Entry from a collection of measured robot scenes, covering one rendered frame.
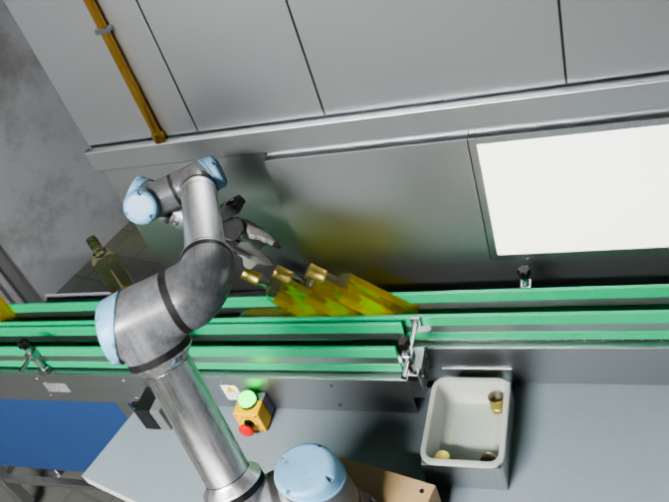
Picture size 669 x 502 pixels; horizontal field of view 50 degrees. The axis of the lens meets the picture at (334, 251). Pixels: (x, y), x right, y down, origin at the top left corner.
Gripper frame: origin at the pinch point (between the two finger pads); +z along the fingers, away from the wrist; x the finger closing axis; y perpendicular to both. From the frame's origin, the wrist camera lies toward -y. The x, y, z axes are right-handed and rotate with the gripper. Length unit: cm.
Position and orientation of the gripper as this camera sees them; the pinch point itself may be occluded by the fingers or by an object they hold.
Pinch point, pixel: (273, 251)
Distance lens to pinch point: 166.4
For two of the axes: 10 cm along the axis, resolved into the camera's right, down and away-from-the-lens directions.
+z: 8.9, 4.5, 1.2
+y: -4.0, 5.9, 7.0
